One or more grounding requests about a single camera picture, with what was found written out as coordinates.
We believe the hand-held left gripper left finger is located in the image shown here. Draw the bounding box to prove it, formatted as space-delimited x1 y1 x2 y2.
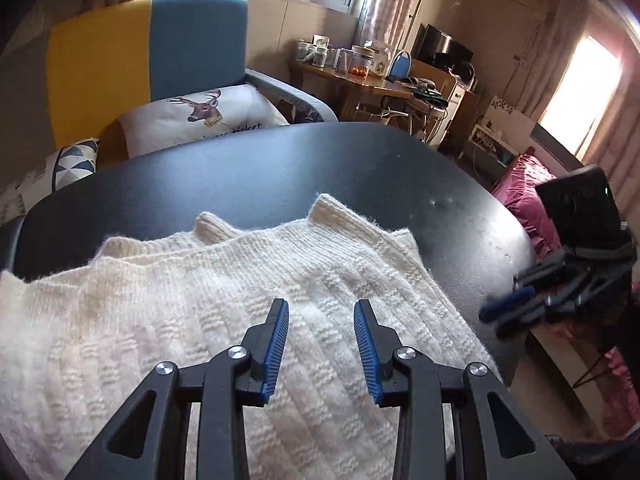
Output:
65 297 291 480

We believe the bright side window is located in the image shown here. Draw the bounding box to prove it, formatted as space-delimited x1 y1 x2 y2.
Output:
539 35 624 159

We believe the white knitted sweater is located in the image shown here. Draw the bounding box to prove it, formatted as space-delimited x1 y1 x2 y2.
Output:
0 192 503 480

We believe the deer print pillow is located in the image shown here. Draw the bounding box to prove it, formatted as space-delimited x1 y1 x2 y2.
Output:
117 84 291 158

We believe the lidded glass jar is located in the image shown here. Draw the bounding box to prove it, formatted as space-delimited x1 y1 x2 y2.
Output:
350 45 374 79

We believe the wooden cabinet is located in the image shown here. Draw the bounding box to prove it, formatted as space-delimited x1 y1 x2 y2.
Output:
410 60 482 147

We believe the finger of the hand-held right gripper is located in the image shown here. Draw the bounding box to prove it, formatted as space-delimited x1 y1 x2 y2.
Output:
512 252 569 302
478 289 562 339

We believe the wooden dining table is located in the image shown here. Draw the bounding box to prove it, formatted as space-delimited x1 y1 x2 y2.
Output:
289 57 417 125

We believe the blue chair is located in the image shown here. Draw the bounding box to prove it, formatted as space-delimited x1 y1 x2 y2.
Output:
388 50 412 84

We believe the white flower print board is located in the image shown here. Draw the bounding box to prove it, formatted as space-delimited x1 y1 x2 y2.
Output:
486 95 539 137

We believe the dark radiator panel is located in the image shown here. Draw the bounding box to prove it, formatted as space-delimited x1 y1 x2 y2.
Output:
529 124 587 172

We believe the black television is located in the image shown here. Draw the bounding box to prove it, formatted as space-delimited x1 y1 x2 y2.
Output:
415 23 474 70

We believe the geometric print pillow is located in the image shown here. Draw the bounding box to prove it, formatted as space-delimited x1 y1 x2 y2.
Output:
0 137 101 223

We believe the grey yellow blue sofa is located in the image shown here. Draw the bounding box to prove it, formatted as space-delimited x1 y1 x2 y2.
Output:
0 0 341 226

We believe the pink quilt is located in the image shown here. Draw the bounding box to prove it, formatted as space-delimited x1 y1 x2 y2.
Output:
491 151 564 262

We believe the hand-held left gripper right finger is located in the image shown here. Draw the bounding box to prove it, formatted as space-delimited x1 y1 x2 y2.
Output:
352 299 576 480

